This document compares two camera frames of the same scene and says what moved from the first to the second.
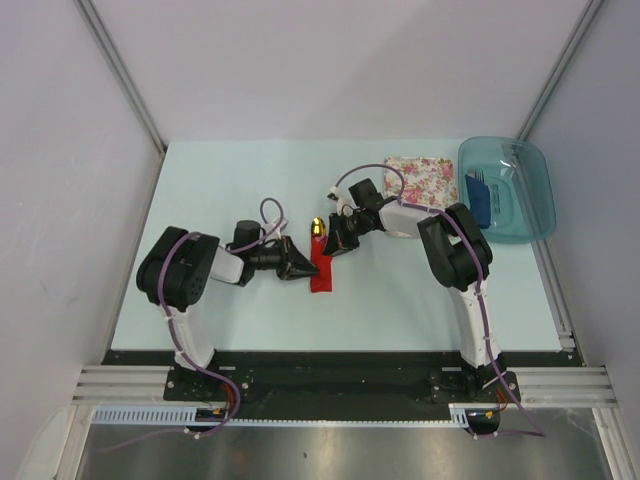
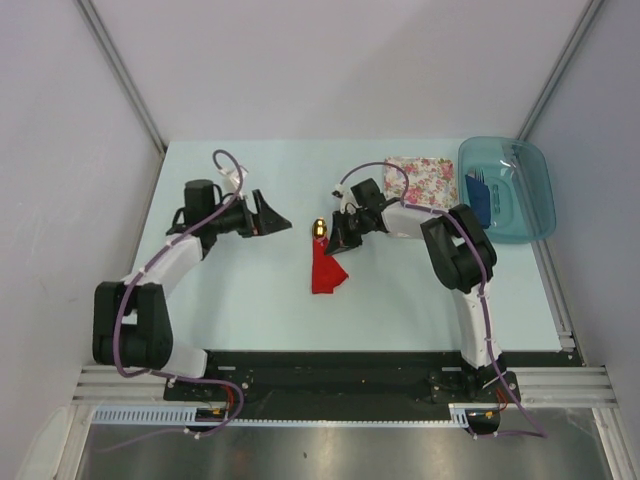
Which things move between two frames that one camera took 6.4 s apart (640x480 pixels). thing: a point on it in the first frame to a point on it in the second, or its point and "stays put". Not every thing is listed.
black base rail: x=345 y=379 stays put
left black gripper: x=293 y=264 to x=266 y=222
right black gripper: x=339 y=241 stays put
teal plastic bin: x=522 y=197 stays put
